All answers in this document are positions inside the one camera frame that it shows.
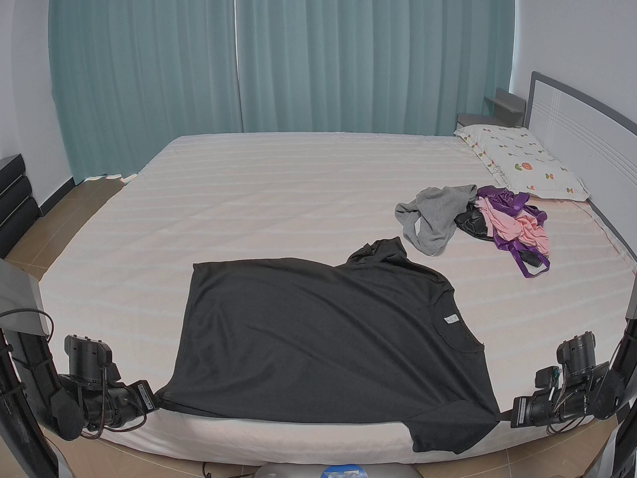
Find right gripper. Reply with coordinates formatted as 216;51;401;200
512;391;554;428

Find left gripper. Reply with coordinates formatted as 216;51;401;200
117;379;161;424

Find black T-shirt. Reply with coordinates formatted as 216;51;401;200
154;237;502;456

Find pile of clothes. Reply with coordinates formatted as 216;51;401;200
454;186;552;279

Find grey garment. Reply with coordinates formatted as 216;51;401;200
394;184;479;257

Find black chest of drawers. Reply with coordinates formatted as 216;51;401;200
0;154;40;259

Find white printed pillow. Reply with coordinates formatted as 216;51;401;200
454;124;591;202

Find bed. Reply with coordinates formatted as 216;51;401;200
37;71;637;467

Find grey bedside table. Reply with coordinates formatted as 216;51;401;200
456;88;527;129

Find blue-green curtain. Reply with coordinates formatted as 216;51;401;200
236;0;516;137
48;0;244;184

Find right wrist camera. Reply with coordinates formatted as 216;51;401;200
535;365;562;393

